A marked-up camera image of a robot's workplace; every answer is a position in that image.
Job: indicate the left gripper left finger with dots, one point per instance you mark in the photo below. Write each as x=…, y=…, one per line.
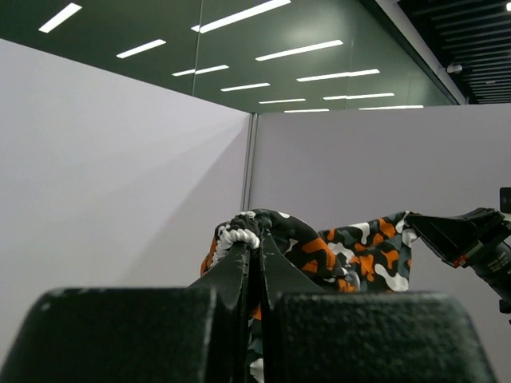
x=193, y=334

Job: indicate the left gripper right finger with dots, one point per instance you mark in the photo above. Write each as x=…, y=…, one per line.
x=312, y=336

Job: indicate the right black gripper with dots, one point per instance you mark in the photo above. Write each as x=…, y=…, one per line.
x=476, y=239

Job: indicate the orange black camouflage shorts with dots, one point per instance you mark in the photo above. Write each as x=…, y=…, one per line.
x=374, y=256

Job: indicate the left aluminium corner post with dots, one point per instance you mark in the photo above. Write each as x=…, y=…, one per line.
x=248, y=163

